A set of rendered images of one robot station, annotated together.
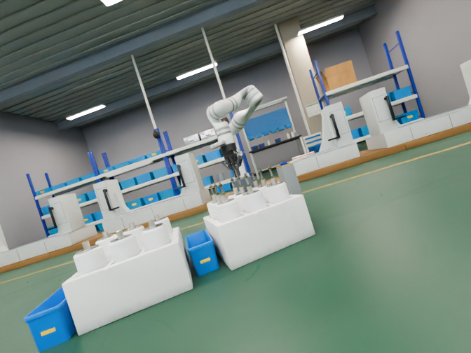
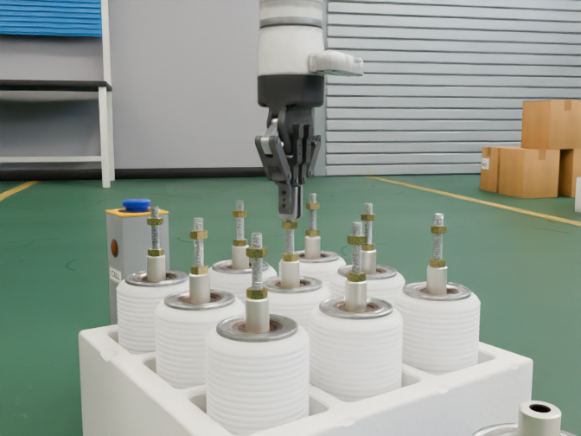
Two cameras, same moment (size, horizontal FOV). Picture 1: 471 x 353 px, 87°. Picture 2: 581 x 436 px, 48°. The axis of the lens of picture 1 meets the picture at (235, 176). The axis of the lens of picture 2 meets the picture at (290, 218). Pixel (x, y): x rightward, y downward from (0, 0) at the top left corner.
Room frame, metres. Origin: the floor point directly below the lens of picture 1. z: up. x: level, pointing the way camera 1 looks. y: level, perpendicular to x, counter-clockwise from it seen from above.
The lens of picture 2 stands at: (1.42, 0.69, 0.44)
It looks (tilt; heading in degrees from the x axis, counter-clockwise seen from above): 8 degrees down; 252
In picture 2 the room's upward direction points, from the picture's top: straight up
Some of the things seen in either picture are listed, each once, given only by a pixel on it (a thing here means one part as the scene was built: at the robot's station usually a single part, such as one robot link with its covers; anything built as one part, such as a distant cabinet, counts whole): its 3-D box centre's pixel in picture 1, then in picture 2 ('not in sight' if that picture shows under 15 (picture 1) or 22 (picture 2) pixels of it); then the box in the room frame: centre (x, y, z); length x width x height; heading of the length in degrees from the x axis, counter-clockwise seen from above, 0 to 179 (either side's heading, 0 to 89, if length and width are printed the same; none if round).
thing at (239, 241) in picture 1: (253, 225); (290, 415); (1.19, -0.01, 0.09); 0.39 x 0.39 x 0.18; 16
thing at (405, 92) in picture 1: (396, 96); not in sight; (5.67, -4.04, 0.90); 0.50 x 0.38 x 0.21; 175
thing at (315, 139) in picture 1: (313, 148); not in sight; (6.61, -2.20, 0.35); 0.57 x 0.47 x 0.69; 174
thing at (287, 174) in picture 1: (292, 192); (139, 316); (1.34, -0.27, 0.16); 0.07 x 0.07 x 0.31; 16
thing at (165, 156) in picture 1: (139, 177); not in sight; (6.41, 2.34, 0.97); 5.51 x 0.64 x 1.94; 84
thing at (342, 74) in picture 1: (336, 80); not in sight; (5.84, -2.92, 1.70); 0.71 x 0.54 x 0.51; 87
